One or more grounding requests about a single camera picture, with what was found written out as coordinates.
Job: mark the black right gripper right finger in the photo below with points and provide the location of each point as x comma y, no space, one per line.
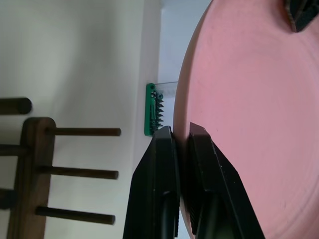
219,194

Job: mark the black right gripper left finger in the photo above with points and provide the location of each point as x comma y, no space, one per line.
152,189

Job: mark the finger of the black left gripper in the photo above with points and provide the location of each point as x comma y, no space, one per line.
302,15

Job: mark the pink round plate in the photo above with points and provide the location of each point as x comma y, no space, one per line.
254,119

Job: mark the dark wooden dish rack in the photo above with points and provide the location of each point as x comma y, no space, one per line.
33,174

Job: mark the green circuit board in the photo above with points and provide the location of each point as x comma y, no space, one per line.
151,112

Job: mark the clear plastic strip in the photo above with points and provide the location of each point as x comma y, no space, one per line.
167,88

